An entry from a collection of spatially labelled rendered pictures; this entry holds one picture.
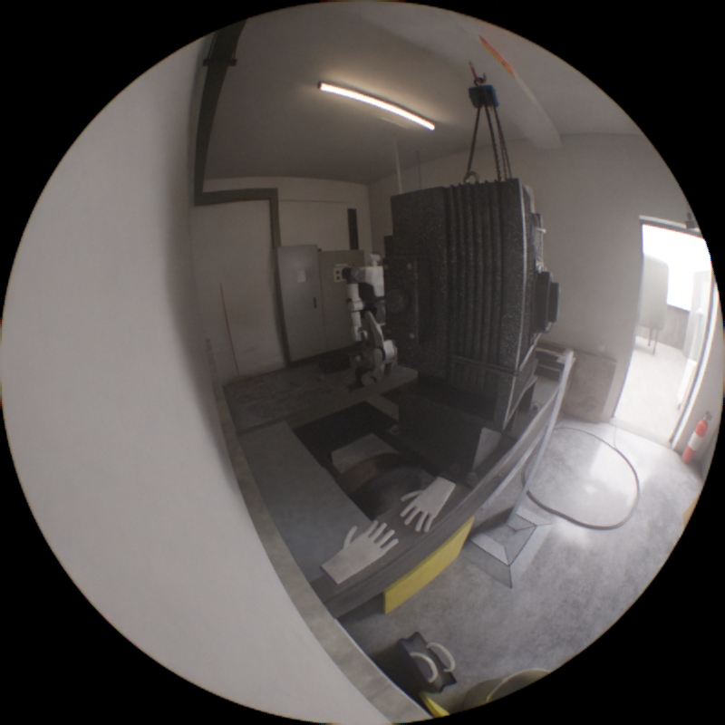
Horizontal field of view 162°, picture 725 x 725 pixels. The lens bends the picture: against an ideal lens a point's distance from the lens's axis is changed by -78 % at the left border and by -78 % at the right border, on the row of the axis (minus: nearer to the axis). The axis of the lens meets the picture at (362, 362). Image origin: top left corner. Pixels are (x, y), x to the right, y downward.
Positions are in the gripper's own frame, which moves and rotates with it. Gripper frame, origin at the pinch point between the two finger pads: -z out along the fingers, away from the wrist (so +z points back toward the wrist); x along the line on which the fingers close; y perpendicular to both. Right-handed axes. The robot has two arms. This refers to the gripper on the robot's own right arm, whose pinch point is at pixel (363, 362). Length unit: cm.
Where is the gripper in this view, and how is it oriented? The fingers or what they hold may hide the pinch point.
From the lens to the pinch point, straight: 220.5
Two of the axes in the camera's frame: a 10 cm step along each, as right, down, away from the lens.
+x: 5.7, 0.6, -8.2
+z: -1.8, -9.6, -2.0
